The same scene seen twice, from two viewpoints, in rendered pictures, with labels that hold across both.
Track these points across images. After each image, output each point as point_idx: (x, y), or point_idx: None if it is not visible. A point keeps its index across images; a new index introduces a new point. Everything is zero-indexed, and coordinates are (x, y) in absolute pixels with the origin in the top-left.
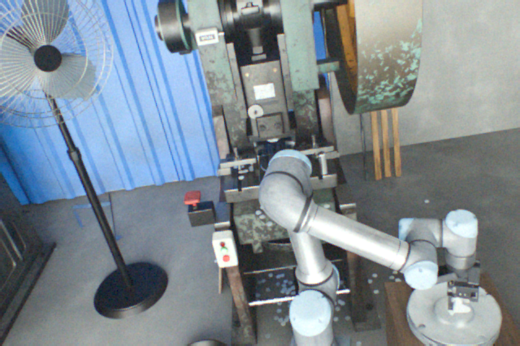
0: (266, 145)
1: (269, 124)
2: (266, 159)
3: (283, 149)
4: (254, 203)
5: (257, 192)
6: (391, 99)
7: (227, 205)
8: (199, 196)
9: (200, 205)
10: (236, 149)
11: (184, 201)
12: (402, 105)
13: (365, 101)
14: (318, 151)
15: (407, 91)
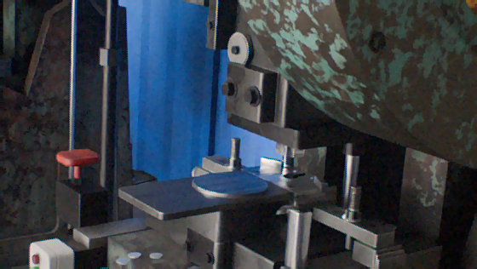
0: (289, 168)
1: (241, 86)
2: (233, 174)
3: (289, 183)
4: (163, 246)
5: (184, 230)
6: (327, 70)
7: (138, 226)
8: (81, 158)
9: (84, 185)
10: (235, 141)
11: (59, 152)
12: (397, 128)
13: (272, 44)
14: (347, 230)
15: (340, 51)
